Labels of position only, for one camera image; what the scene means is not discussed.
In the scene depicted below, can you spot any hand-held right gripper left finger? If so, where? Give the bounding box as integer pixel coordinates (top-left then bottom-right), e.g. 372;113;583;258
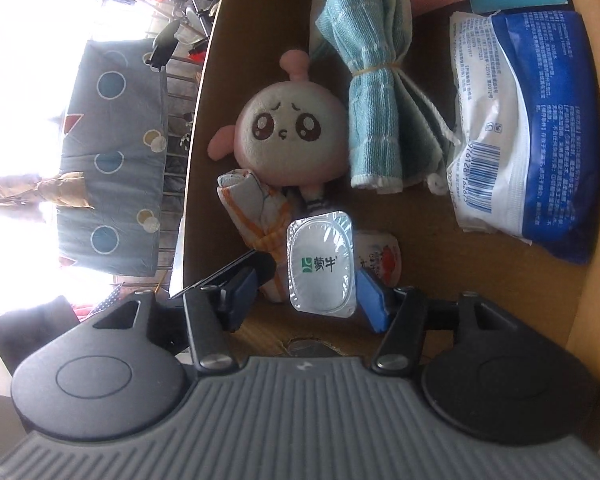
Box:
92;250;278;373

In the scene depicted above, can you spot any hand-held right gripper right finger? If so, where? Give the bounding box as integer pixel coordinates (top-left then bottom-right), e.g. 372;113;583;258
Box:
356;266;501;376

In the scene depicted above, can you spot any yogurt cup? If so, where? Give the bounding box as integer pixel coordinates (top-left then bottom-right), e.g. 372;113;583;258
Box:
286;210;402;318

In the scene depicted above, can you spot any orange striped towel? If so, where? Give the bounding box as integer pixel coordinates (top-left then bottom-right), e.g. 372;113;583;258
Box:
216;169;301;305

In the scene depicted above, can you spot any brown cardboard box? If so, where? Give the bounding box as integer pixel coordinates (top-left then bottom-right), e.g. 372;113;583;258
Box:
169;0;600;386

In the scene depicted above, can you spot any pink plush doll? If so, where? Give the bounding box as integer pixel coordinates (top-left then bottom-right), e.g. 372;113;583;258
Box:
207;49;348;221

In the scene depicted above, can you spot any teal towel bundle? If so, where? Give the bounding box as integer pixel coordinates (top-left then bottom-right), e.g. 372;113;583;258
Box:
314;0;456;195

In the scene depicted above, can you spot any blue white soft pack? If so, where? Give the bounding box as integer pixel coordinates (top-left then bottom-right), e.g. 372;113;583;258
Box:
446;10;600;266

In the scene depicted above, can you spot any metal railing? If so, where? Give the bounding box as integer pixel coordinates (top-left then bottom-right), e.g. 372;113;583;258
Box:
155;55;201;271

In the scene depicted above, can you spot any brown cloth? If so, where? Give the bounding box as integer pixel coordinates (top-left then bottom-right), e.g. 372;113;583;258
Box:
0;171;96;209

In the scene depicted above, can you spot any grey blue dotted quilt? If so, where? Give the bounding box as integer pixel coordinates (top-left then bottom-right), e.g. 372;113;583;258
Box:
55;37;170;277

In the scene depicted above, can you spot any black clamp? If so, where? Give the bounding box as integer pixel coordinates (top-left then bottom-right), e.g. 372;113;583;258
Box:
142;22;178;68

